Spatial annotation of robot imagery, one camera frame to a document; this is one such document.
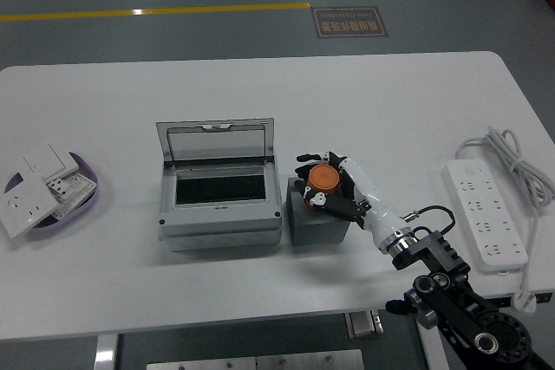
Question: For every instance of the black table control box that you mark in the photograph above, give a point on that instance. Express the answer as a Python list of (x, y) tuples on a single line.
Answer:
[(544, 299)]

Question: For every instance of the orange cylinder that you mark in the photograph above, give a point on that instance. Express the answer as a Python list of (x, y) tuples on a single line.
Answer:
[(324, 177)]

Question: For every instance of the grey electrical box clear lid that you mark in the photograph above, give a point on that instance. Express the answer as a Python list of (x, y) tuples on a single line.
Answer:
[(217, 222)]

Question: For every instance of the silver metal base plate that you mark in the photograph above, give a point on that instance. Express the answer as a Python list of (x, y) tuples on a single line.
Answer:
[(256, 361)]

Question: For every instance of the small white socket module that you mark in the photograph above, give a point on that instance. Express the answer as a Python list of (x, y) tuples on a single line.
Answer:
[(58, 188)]

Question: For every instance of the white plate with small holes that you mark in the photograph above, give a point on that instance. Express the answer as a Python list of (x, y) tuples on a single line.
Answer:
[(80, 190)]

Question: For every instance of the white power strip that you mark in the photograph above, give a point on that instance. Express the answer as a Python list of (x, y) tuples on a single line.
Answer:
[(485, 222)]

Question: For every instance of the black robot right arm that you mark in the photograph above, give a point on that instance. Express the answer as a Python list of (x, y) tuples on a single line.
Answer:
[(459, 313)]

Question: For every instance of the white table leg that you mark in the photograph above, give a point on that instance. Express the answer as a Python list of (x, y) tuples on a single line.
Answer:
[(433, 352), (105, 355)]

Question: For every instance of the grey cube with round hole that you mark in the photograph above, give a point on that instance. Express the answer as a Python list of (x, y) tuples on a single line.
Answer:
[(316, 231)]

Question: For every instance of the white wall switch plate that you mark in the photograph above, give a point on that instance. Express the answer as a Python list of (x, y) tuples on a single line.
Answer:
[(45, 157)]

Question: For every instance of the purple tray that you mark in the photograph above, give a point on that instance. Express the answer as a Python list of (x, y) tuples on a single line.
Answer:
[(65, 220)]

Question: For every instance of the yellow floor tape line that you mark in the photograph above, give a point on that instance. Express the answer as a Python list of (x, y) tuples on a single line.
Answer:
[(173, 10)]

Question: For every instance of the white wall socket plate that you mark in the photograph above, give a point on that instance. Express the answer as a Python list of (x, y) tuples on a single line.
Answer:
[(24, 209)]

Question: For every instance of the dark floor sign orange text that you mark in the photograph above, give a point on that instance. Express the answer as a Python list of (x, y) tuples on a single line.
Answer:
[(349, 22)]

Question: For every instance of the white power plug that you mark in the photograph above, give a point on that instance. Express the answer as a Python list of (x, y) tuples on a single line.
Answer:
[(524, 301)]

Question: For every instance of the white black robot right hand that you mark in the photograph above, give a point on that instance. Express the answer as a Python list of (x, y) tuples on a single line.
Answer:
[(377, 214)]

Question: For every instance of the silver metal table bracket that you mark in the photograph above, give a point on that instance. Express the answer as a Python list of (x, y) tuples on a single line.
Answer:
[(364, 324)]

